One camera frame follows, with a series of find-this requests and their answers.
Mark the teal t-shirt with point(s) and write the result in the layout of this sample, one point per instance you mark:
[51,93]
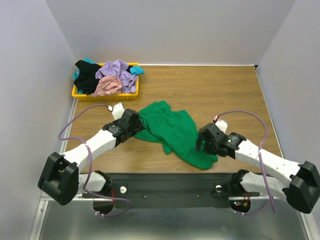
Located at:
[137,70]

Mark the black t-shirt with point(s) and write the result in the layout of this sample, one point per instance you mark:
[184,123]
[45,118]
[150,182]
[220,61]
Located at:
[86,80]

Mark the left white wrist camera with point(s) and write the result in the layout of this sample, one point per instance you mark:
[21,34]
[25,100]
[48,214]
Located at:
[117,110]

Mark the yellow plastic bin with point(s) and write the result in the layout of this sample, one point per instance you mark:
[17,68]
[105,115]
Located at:
[105,96]

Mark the lavender t-shirt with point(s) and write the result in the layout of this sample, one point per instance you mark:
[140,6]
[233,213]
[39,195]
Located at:
[122,71]

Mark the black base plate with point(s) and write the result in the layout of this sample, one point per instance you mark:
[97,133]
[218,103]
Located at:
[171,190]

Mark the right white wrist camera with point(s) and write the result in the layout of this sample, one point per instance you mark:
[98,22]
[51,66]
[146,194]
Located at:
[221,124]

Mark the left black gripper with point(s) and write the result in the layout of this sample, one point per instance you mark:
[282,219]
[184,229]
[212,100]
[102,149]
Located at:
[136,121]

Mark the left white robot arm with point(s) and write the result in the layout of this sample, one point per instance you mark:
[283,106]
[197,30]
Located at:
[61,177]

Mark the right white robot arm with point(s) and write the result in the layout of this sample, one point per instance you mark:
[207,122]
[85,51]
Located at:
[297,184]

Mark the pink t-shirt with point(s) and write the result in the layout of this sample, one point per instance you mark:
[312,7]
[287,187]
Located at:
[107,86]

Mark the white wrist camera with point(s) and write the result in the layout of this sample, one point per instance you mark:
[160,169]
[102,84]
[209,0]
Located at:
[117,110]
[221,124]

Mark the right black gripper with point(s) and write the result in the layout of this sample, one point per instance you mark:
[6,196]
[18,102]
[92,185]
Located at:
[206,135]

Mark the green t-shirt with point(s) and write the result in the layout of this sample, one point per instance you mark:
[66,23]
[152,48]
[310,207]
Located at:
[176,131]

